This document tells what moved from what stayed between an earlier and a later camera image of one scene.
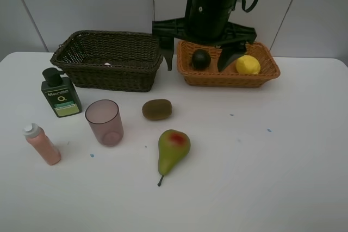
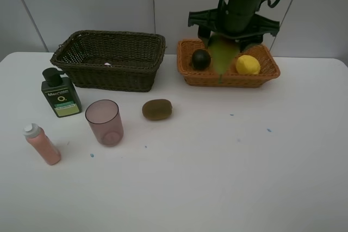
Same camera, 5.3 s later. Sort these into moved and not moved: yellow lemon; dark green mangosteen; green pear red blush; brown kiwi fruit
Moved: green pear red blush
Not moved: brown kiwi fruit; dark green mangosteen; yellow lemon
